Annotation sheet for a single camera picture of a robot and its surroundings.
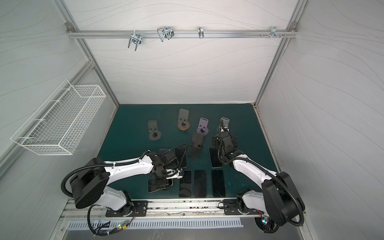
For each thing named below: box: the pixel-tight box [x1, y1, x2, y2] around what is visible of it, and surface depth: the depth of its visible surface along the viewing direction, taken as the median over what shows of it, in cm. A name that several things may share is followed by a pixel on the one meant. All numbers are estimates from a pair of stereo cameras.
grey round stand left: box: [148, 120, 161, 141], surface depth 100 cm
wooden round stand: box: [177, 108, 191, 131], surface depth 103 cm
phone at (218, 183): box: [211, 170, 226, 197], surface depth 84 cm
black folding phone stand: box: [188, 132, 204, 159], surface depth 92 cm
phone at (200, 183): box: [194, 170, 207, 198], surface depth 84 cm
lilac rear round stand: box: [196, 117, 209, 136], surface depth 101 cm
